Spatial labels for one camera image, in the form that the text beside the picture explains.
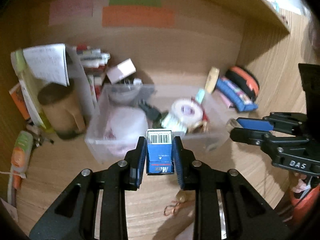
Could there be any blue staples box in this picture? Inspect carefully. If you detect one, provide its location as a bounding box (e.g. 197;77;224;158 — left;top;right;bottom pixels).
146;128;174;175

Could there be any green spray bottle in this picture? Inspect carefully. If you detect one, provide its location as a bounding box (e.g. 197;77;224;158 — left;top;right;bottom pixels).
138;100;188;137

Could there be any orange sleeve forearm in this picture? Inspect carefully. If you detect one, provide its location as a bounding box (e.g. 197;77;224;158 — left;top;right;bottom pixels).
289;173;319;226

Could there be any blue patchwork pouch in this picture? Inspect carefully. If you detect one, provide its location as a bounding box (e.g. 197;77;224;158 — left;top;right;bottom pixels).
216;77;258;112

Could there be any black orange round case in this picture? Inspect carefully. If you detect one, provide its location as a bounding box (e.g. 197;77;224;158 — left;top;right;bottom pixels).
225;66;260;102

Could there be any clear plastic storage bin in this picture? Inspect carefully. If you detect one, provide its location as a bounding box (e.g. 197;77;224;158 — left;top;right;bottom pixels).
85;85;229;163

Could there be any round white tape tin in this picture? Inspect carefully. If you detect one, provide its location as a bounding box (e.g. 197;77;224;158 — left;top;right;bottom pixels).
171;99;203;126

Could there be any light blue tube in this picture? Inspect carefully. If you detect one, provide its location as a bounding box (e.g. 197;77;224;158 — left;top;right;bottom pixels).
195;88;206;105

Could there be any small white pink box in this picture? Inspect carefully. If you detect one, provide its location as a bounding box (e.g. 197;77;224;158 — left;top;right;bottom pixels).
106;59;136;84

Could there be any brown cardboard cup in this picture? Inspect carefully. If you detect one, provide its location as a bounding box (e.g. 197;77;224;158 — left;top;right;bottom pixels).
37;79;86;140

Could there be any stack of books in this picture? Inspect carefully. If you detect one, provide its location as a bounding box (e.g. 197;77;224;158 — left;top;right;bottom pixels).
72;45;111;107

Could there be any orange green tube package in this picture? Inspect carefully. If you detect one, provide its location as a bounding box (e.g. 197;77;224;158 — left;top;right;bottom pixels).
11;131;34;173

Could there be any white folded paper sheet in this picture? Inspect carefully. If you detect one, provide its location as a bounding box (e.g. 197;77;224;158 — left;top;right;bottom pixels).
23;43;69;87

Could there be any orange paper strip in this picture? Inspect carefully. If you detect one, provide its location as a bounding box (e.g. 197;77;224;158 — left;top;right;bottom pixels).
101;5;175;28

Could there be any green paper strip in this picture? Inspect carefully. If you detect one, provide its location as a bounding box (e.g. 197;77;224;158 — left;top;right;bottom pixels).
108;0;162;7

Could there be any pink sticky note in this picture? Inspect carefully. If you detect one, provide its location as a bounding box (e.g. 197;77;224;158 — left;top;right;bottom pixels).
48;0;93;25

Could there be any brown twisted cord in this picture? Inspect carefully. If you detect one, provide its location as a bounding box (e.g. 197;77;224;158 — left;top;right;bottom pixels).
163;191;196;217

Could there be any beige plastic recorder flute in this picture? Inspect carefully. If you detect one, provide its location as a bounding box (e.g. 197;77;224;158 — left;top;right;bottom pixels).
204;67;220;94

